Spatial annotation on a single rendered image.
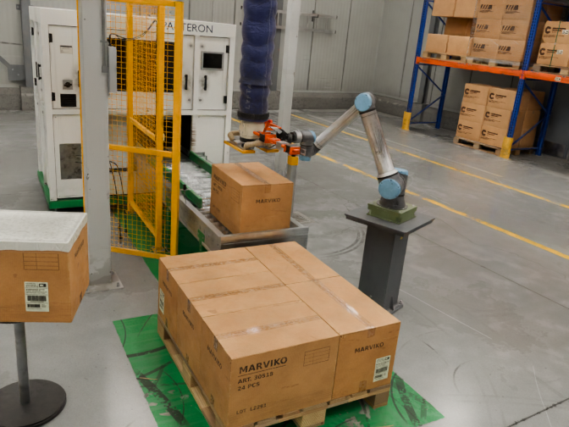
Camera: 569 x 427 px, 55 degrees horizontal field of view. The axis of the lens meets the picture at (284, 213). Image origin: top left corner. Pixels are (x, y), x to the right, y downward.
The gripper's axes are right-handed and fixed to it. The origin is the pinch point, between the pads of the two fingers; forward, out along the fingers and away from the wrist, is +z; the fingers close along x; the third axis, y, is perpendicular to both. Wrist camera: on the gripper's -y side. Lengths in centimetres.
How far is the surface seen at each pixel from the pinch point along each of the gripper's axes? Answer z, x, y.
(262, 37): 2, 65, 16
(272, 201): -3.7, -44.4, -4.3
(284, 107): -163, -23, 270
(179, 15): 43, 74, 69
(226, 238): 32, -67, -8
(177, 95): 43, 18, 69
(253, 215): 10, -54, -4
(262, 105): -2.1, 19.5, 17.6
